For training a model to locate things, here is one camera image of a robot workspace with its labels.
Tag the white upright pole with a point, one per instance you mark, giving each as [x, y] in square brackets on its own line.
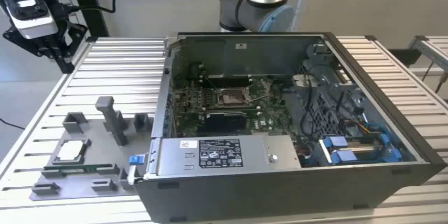
[302, 11]

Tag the grey parts rack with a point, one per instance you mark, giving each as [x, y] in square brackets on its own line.
[101, 182]

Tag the CPU socket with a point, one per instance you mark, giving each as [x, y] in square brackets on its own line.
[232, 98]

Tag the green RAM stick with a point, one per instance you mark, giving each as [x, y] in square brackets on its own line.
[86, 168]

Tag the black RAM slot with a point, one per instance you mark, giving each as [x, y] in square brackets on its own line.
[230, 108]
[225, 78]

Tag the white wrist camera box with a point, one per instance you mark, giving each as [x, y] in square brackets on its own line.
[33, 23]

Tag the black upright frame post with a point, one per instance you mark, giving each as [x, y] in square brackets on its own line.
[94, 11]

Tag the thin metal locking lever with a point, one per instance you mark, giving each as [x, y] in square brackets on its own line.
[212, 82]

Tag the green motherboard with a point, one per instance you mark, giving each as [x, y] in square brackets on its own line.
[272, 119]

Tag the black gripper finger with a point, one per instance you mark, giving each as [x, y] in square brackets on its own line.
[73, 36]
[28, 46]

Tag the neighbouring metal slat table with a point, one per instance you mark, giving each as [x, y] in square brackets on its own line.
[433, 48]

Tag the black graphics card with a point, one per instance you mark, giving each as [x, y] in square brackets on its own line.
[225, 123]

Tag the grey metal disk bay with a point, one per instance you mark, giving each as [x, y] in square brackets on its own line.
[325, 98]

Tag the hard disk in blue carrier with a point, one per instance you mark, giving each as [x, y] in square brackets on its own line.
[334, 141]
[344, 157]

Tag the blue case latch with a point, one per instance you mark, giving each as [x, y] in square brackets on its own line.
[136, 160]

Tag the open black PC case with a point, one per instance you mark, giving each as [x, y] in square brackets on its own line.
[280, 195]

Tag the silver CPU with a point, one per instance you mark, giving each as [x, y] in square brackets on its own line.
[70, 151]

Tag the silver power supply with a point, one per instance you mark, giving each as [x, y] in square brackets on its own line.
[252, 153]

